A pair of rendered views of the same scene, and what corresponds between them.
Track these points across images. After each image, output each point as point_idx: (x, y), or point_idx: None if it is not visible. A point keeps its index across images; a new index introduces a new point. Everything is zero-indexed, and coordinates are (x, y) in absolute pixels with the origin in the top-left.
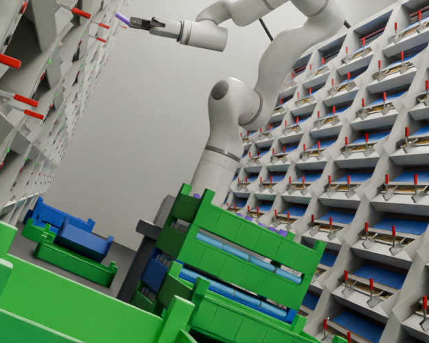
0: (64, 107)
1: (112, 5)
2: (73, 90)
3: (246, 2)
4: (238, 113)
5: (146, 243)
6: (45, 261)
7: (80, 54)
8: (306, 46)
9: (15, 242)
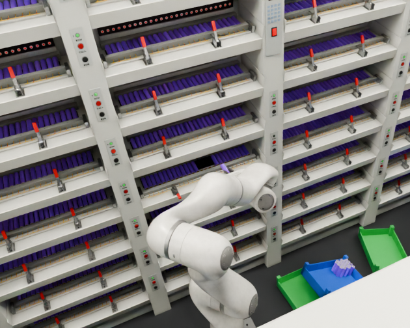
0: (315, 179)
1: (392, 61)
2: (378, 137)
3: None
4: (200, 307)
5: None
6: (280, 293)
7: None
8: (198, 281)
9: (299, 261)
